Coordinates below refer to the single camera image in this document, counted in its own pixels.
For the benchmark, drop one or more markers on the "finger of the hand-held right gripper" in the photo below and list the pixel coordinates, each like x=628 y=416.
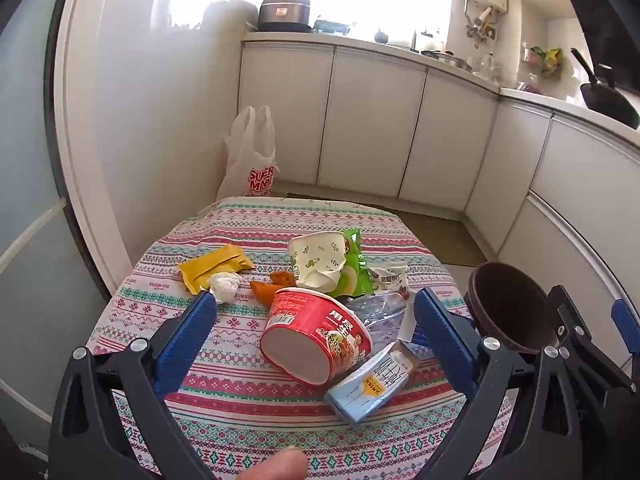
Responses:
x=575 y=317
x=625 y=317

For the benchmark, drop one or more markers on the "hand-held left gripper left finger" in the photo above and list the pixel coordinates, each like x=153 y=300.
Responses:
x=192 y=330

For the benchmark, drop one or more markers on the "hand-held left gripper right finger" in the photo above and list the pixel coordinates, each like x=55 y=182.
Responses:
x=445 y=340

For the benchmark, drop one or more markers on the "white tissue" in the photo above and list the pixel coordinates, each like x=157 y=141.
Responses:
x=223 y=286

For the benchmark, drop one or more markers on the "clear plastic wrap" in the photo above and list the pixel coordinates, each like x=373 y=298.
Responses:
x=375 y=310

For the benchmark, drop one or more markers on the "orange peel piece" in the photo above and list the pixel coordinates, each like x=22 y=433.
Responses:
x=282 y=278
x=261 y=291

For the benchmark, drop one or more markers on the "red instant noodle bowl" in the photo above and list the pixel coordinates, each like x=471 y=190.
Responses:
x=320 y=335

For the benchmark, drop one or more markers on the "brown trash bin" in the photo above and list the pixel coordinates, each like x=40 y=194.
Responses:
x=505 y=305

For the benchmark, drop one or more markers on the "person's left hand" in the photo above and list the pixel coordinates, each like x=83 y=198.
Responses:
x=275 y=466

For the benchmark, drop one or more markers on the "yellow snack packet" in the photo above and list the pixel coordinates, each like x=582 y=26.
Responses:
x=210 y=265

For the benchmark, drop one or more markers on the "small white snack packet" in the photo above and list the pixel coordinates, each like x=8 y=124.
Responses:
x=392 y=280

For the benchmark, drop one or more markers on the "patterned red green tablecloth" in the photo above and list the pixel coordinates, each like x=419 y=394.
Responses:
x=240 y=410

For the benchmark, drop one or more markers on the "blue white drink carton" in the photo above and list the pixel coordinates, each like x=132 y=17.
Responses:
x=360 y=390

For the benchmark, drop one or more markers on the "green snack packet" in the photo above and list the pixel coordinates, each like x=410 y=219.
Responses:
x=357 y=275

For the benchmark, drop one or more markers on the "crushed paper cup green print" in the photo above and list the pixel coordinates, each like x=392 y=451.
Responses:
x=315 y=255

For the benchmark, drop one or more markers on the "white plastic bag red print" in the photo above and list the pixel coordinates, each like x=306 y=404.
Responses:
x=245 y=155

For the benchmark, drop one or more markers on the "black wok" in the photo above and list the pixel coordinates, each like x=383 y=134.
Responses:
x=607 y=102

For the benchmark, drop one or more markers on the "white kitchen cabinets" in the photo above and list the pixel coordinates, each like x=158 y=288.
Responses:
x=370 y=120

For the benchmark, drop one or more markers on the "yellow green hanging bag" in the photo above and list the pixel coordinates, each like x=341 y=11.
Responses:
x=545 y=60

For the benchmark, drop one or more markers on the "glass jar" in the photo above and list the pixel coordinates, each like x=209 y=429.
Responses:
x=490 y=66

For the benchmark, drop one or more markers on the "water heater pipes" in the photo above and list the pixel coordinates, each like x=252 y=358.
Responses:
x=480 y=27

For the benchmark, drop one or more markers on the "white rounded object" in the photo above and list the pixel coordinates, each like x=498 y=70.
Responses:
x=227 y=25

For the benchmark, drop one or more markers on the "dark rice cooker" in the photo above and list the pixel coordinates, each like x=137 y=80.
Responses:
x=282 y=12

